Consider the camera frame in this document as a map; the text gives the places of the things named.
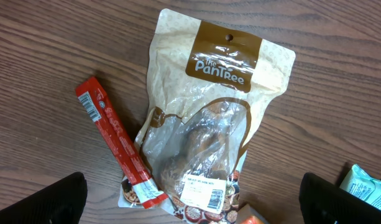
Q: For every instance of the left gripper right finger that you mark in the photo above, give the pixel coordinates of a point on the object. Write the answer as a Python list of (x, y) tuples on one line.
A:
[(321, 202)]

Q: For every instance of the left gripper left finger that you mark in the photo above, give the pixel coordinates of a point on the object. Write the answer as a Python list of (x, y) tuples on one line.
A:
[(60, 203)]

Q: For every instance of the teal orange tissue pack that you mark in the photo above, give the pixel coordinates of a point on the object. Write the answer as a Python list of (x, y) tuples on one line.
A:
[(361, 185)]

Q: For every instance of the orange small carton box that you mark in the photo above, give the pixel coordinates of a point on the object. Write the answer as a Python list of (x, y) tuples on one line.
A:
[(248, 215)]

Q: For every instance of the red stick sachet pack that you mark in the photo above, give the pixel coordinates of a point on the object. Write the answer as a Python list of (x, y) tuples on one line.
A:
[(138, 188)]

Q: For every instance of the beige Pantree snack pouch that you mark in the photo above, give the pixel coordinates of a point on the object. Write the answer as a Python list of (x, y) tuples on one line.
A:
[(208, 89)]

